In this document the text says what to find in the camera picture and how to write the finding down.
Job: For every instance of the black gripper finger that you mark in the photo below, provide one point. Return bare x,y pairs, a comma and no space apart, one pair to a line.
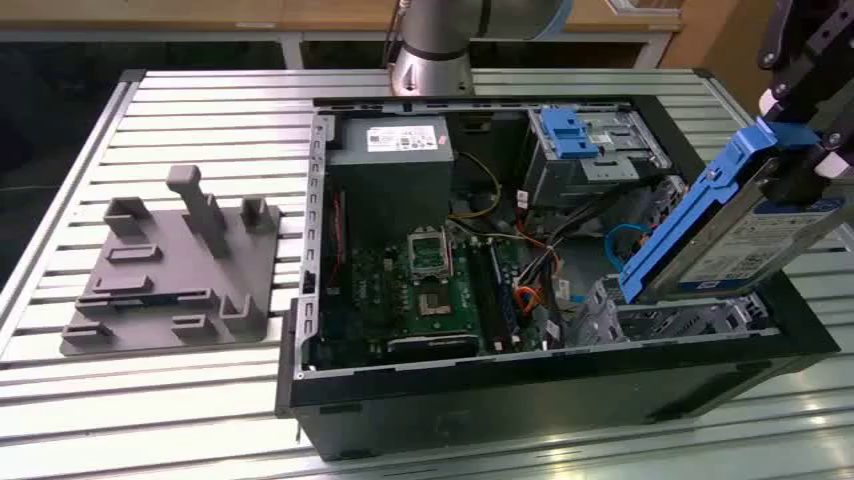
835,100
788,35

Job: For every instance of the hard disk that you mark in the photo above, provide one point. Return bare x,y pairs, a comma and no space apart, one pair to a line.
734,250

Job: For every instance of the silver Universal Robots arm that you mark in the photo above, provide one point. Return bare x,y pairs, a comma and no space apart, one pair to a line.
434,60

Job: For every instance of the metal disk bay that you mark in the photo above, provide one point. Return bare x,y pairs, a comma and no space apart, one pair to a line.
668,322

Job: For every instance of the black empty RAM slot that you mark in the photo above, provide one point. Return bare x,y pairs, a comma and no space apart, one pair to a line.
484,295

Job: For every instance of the black table corner cap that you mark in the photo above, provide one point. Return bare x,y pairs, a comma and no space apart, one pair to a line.
133,76
704,73

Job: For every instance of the metal drive cage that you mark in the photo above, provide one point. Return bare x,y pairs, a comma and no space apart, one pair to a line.
601,175

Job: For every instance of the blue drive cage latch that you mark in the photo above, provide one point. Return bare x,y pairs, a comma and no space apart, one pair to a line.
568,132

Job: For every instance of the RAM stick with blue edge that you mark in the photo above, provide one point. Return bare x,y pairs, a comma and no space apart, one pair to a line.
505,295

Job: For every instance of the gray power supply unit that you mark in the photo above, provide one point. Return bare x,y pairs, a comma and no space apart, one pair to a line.
394,180

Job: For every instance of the CPU socket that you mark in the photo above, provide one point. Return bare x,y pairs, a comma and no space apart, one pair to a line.
437,302

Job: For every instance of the black PC case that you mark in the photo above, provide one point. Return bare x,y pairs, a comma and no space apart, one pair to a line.
534,400

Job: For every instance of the black graphics card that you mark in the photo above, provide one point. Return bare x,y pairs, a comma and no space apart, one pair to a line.
434,345

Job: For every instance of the green motherboard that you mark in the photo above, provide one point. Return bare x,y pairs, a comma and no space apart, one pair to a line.
388,295

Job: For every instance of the wooden cabinet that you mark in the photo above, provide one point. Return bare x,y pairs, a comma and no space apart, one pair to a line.
167,12

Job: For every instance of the gray parts rack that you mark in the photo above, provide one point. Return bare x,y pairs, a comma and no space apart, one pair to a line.
181,260

